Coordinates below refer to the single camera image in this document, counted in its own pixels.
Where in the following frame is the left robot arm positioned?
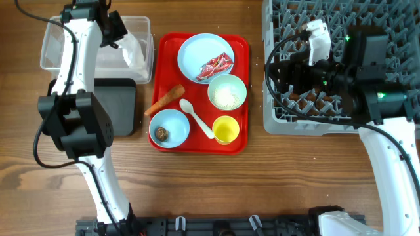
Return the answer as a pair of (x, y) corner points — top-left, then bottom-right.
(38, 1), (140, 235)

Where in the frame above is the grey dishwasher rack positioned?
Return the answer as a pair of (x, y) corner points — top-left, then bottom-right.
(261, 0), (419, 136)

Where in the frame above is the light blue plate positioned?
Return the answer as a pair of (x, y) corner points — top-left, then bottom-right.
(177, 33), (235, 85)

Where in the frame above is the white rice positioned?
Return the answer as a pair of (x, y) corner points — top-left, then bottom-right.
(211, 87), (241, 110)

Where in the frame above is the white napkin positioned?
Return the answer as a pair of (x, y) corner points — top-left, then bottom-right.
(117, 32), (148, 80)

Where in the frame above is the white plastic spoon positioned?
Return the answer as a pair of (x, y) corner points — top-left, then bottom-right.
(179, 98), (215, 139)

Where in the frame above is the light blue bowl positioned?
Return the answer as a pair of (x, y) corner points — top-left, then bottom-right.
(149, 109), (190, 149)

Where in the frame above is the clear plastic bin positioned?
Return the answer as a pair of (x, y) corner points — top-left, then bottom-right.
(40, 16), (154, 84)

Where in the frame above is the brown mushroom piece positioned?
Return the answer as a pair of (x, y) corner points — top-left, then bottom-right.
(155, 127), (169, 142)

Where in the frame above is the yellow plastic cup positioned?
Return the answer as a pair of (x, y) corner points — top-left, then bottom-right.
(212, 115), (240, 145)

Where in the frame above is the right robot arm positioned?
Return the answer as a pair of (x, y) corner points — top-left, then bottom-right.
(265, 22), (419, 235)

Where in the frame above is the orange carrot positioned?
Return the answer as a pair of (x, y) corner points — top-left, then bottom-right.
(144, 84), (185, 116)

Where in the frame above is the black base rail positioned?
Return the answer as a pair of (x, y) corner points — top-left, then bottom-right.
(75, 214), (366, 236)

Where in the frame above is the black tray bin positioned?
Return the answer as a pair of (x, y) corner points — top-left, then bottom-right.
(37, 79), (137, 149)

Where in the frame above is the red snack wrapper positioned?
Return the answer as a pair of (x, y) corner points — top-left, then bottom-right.
(196, 52), (234, 81)

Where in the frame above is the red serving tray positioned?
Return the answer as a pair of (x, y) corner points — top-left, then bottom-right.
(148, 32), (249, 155)

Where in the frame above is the green bowl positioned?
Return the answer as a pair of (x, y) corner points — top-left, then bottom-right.
(207, 74), (247, 111)

